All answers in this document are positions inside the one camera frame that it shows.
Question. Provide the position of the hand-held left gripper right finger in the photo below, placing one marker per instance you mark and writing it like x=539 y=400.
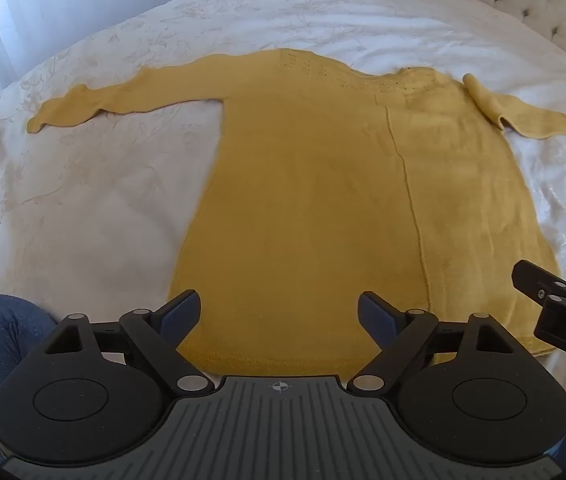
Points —
x=375 y=315

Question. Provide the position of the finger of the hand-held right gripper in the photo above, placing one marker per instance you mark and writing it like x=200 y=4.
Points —
x=533 y=277

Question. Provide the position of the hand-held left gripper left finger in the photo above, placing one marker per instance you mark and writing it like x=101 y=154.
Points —
x=183 y=311

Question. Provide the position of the yellow knit sweater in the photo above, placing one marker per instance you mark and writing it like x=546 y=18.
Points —
x=313 y=210

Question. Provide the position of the white embroidered bedspread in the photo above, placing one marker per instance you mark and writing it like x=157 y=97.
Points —
x=113 y=200

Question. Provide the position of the cream tufted headboard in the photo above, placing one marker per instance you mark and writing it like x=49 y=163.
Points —
x=538 y=0

